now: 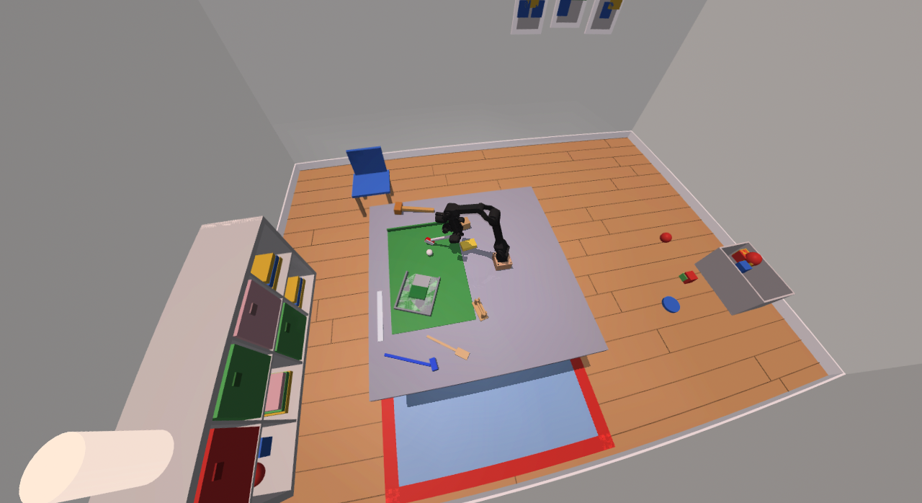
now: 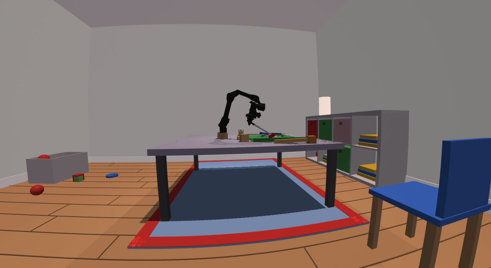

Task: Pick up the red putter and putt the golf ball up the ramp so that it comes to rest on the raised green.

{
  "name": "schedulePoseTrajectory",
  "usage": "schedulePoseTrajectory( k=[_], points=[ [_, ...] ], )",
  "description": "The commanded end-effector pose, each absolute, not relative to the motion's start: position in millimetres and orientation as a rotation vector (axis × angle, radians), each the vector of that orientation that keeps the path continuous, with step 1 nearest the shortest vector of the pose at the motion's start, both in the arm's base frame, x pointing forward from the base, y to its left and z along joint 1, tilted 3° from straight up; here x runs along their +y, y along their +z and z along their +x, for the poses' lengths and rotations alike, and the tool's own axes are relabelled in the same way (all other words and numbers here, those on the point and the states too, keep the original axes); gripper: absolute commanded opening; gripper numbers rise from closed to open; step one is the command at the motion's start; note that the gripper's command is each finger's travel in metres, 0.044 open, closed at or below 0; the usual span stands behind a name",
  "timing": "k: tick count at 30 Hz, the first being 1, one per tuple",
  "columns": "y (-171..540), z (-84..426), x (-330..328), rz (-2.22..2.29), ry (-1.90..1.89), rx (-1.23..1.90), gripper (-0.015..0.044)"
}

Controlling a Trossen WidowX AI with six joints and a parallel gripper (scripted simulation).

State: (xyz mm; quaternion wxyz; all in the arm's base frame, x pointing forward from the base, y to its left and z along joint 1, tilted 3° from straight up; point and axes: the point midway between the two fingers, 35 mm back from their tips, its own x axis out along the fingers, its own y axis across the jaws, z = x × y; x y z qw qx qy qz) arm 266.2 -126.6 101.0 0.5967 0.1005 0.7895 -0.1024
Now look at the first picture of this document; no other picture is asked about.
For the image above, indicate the brown wooden mallet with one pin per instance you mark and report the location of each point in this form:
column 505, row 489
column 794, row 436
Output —
column 399, row 207

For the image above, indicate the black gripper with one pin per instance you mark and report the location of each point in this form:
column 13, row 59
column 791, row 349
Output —
column 457, row 231

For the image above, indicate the white flat bar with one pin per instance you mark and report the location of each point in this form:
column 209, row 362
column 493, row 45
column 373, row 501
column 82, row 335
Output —
column 379, row 317

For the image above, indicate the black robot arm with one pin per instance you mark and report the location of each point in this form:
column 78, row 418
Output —
column 452, row 213

